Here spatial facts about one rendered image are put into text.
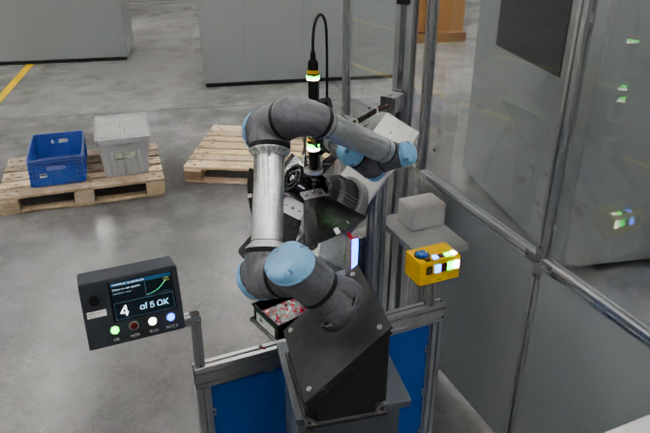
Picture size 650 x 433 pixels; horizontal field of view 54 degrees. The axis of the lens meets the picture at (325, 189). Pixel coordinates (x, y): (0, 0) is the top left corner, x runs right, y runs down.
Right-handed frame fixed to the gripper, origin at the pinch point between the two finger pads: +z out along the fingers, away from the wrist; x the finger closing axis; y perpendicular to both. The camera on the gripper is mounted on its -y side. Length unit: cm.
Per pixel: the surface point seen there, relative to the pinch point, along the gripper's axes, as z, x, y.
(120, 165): 281, -47, 126
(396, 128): 11.5, 41.1, 15.0
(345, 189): -0.5, 13.9, 31.8
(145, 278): -43, -66, 24
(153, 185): 266, -26, 140
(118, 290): -43, -73, 26
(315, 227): -21.3, -6.9, 32.8
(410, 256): -38, 21, 42
